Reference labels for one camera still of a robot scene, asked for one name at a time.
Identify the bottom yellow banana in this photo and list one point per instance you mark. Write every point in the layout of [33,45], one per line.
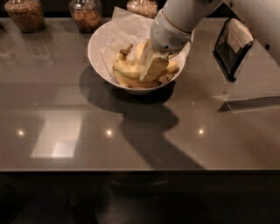
[134,83]

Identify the white crumpled paper liner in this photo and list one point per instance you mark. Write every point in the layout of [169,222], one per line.
[131,60]

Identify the middle glass jar of nuts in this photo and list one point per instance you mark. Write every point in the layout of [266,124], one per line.
[87,14]

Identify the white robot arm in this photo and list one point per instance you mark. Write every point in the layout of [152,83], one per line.
[262,17]

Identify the glass jar of nuts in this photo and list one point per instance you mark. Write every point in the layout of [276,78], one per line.
[27,15]
[87,14]

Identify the left glass jar of nuts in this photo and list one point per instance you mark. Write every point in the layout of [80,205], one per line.
[27,15]

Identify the right glass jar of grains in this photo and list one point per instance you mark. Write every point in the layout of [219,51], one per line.
[146,8]

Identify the white ceramic bowl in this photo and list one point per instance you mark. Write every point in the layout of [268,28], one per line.
[105,44]

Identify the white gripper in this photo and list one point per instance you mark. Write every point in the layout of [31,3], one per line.
[166,35]

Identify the black napkin holder with napkins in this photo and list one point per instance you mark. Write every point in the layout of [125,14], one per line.
[231,47]

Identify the curved middle yellow banana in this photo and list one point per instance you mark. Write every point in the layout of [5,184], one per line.
[139,49]

